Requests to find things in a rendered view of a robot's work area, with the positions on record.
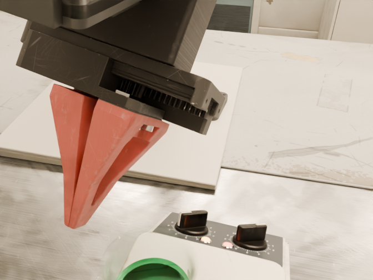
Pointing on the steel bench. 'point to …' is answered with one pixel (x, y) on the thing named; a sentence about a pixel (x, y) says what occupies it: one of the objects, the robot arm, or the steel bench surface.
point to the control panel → (275, 255)
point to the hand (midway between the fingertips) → (79, 211)
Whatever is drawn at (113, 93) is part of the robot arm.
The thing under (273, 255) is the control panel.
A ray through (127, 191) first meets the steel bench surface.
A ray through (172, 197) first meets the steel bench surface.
